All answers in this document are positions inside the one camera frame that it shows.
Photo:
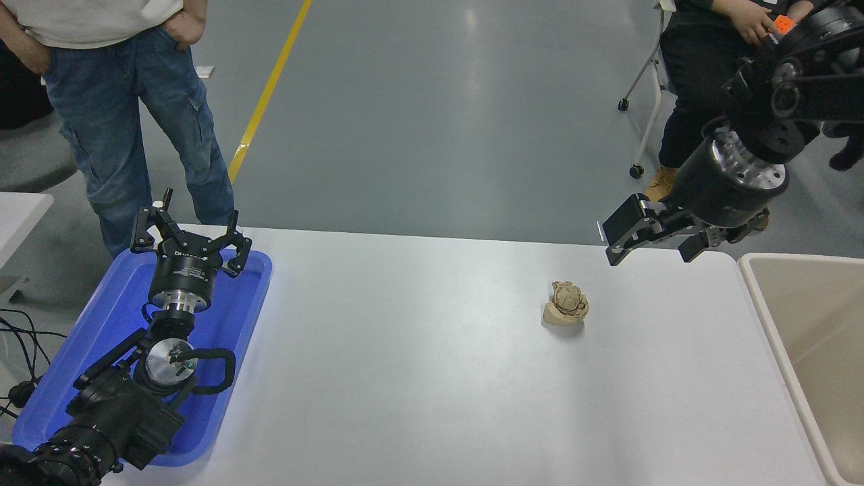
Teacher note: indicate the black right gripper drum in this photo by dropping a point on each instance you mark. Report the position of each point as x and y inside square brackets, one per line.
[719, 196]

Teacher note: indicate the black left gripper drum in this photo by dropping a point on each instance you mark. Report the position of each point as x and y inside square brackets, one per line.
[185, 273]

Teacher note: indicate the tan paper ball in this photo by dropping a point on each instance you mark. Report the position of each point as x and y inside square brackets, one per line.
[567, 304]

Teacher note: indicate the small puzzle cube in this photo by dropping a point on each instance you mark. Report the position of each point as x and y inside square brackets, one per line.
[783, 25]

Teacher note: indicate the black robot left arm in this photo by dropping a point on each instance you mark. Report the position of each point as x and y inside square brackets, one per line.
[121, 412]

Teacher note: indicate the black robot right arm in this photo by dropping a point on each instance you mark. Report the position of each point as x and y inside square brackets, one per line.
[796, 88]

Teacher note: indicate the person's left forearm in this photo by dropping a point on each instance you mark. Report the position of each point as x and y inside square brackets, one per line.
[196, 7]

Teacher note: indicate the person's right hand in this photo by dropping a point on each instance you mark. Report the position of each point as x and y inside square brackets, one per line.
[752, 20]
[37, 57]

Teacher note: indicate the person's left hand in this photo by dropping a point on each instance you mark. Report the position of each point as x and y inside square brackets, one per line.
[800, 10]
[187, 28]

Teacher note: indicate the blue plastic tray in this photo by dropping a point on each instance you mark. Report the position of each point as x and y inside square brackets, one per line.
[101, 317]

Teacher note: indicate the person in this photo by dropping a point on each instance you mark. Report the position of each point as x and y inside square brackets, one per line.
[121, 88]
[695, 81]
[847, 156]

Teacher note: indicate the large pale bin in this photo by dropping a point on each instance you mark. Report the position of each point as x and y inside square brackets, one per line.
[817, 337]

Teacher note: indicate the small white side table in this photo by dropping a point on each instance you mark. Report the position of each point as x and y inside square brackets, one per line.
[20, 216]

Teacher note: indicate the grey seat wheeled chair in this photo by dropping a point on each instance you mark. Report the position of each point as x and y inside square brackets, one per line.
[34, 155]

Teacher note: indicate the black jacket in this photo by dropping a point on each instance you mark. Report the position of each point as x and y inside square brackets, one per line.
[20, 94]

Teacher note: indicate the black power plug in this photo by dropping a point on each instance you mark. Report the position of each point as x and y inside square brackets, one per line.
[21, 393]

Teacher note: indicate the white frame wheeled chair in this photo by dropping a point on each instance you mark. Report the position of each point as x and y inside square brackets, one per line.
[636, 171]

